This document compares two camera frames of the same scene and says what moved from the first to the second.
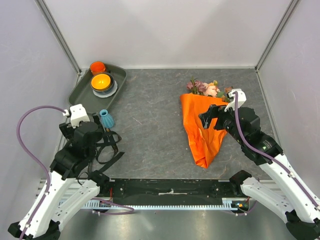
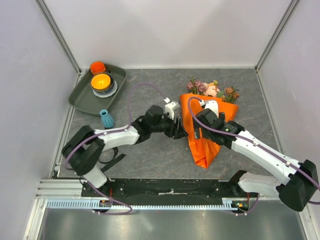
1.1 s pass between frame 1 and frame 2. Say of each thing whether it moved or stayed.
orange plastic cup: stayed
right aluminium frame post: stayed
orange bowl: stayed
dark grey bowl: stayed
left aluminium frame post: stayed
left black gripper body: moved
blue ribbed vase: stayed
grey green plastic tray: stayed
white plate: stayed
